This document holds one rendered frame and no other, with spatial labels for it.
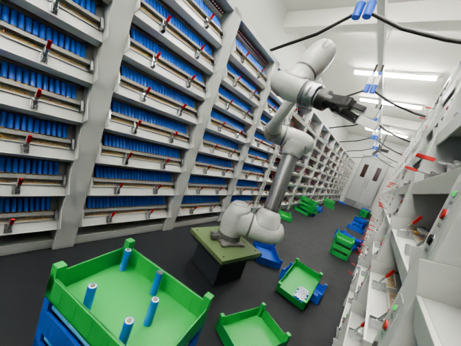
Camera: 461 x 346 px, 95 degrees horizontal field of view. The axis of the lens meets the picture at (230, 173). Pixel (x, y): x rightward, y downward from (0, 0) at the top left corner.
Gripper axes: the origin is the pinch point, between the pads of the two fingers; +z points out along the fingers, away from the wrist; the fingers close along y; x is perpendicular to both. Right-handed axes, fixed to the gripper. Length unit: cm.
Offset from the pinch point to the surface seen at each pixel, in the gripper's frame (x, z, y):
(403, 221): -23.6, 26.1, -29.9
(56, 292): -68, -20, 63
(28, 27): -30, -109, 63
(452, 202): -15.0, 21.6, 35.8
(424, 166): -1.4, 20.0, -30.2
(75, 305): -66, -14, 62
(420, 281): -26, 24, 40
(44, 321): -77, -19, 63
